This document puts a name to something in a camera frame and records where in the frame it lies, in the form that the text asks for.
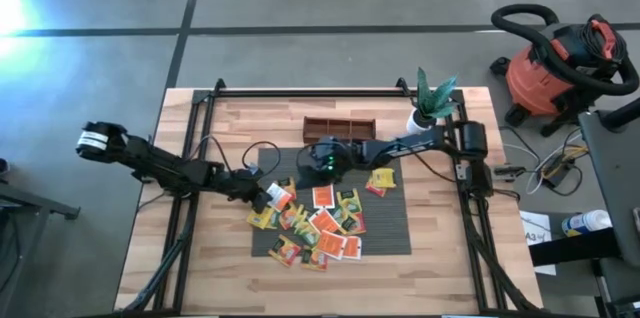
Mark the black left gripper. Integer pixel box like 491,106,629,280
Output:
219,167,275,214

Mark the orange white paper tea packet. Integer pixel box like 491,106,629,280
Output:
342,235,363,261
307,207,342,235
314,229,349,261
266,182,295,213
311,184,337,210

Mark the orange red foil tea packet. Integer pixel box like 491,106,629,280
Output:
278,202,301,232
267,233,304,268
277,176,298,202
364,179,387,198
299,246,330,273

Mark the brown wooden tea organizer box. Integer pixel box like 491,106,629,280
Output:
302,116,377,144

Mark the grey woven placemat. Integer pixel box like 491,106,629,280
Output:
251,146,412,258

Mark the white round plant pot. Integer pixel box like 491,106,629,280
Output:
405,107,439,135

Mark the green snake plant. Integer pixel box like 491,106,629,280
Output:
414,66,460,122

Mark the white paper sheet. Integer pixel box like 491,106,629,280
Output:
518,210,557,277

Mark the orange black shop vacuum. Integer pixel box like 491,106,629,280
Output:
489,12,631,137

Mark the black metal stand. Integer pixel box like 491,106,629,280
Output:
0,157,81,309

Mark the black power adapter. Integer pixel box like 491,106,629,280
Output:
542,160,576,189

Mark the black metal beam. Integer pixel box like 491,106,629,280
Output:
528,227,624,267

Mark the white blue spray can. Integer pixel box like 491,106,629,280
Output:
560,209,613,238

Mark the dark grey equipment stand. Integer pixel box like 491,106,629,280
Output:
578,97,640,318

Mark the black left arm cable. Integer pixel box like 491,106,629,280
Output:
197,135,281,179

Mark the black aluminium table frame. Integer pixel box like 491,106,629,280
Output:
119,77,544,317

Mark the dark right arm cable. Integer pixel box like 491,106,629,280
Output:
399,142,459,184

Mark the black side bracket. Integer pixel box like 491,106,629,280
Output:
492,163,526,182

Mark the floor cable bundle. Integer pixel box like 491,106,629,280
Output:
499,125,591,197

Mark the black vacuum hose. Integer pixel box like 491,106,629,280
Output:
490,3,640,97

